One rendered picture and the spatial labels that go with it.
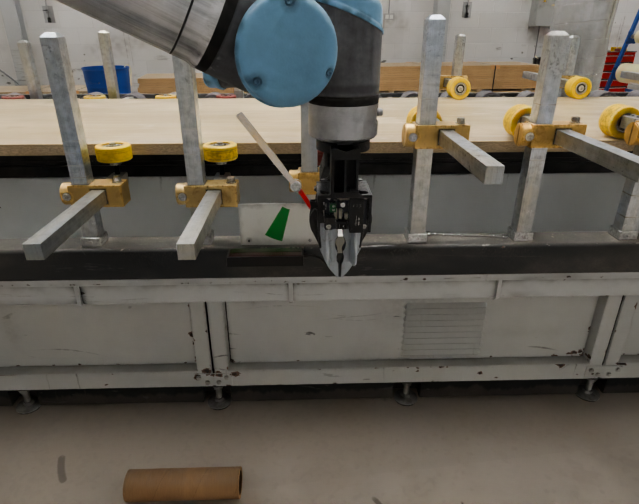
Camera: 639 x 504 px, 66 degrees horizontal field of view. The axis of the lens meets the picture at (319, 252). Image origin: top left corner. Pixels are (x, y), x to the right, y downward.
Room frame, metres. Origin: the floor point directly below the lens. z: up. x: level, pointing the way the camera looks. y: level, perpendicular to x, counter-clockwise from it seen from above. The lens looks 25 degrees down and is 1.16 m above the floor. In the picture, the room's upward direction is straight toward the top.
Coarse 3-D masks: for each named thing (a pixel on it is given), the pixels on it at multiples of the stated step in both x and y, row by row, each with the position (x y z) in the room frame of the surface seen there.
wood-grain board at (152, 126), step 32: (0, 128) 1.38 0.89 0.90; (32, 128) 1.38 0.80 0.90; (96, 128) 1.38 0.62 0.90; (128, 128) 1.38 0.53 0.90; (160, 128) 1.38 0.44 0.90; (224, 128) 1.38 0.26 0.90; (256, 128) 1.38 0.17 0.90; (288, 128) 1.38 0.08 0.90; (384, 128) 1.38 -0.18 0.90; (480, 128) 1.38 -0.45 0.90
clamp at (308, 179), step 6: (300, 168) 1.07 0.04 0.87; (318, 168) 1.07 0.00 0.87; (294, 174) 1.04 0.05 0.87; (300, 174) 1.03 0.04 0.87; (306, 174) 1.03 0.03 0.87; (312, 174) 1.03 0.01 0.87; (318, 174) 1.03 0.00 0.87; (300, 180) 1.03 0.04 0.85; (306, 180) 1.03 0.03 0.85; (312, 180) 1.03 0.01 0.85; (318, 180) 1.03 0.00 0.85; (306, 186) 1.03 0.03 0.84; (312, 186) 1.03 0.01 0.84; (306, 192) 1.03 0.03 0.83; (312, 192) 1.03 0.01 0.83
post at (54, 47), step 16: (48, 32) 1.03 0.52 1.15; (48, 48) 1.03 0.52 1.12; (64, 48) 1.05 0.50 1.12; (48, 64) 1.03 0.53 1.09; (64, 64) 1.03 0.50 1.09; (64, 80) 1.03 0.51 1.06; (64, 96) 1.03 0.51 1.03; (64, 112) 1.03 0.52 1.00; (64, 128) 1.03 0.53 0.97; (80, 128) 1.05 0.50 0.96; (64, 144) 1.03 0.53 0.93; (80, 144) 1.03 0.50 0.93; (80, 160) 1.03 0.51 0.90; (80, 176) 1.03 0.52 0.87; (96, 224) 1.03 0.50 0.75
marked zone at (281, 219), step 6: (282, 210) 1.03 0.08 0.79; (288, 210) 1.03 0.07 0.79; (276, 216) 1.03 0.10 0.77; (282, 216) 1.03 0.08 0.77; (276, 222) 1.03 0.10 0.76; (282, 222) 1.03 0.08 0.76; (270, 228) 1.03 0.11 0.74; (276, 228) 1.03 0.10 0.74; (282, 228) 1.03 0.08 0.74; (270, 234) 1.03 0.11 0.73; (276, 234) 1.03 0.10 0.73; (282, 234) 1.03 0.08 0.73
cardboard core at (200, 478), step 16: (128, 480) 0.91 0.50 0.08; (144, 480) 0.91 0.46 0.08; (160, 480) 0.91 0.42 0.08; (176, 480) 0.91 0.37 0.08; (192, 480) 0.91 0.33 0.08; (208, 480) 0.91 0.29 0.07; (224, 480) 0.91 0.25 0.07; (240, 480) 0.96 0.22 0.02; (128, 496) 0.89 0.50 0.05; (144, 496) 0.89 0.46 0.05; (160, 496) 0.89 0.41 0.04; (176, 496) 0.89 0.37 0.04; (192, 496) 0.89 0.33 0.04; (208, 496) 0.89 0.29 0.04; (224, 496) 0.90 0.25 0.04; (240, 496) 0.92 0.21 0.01
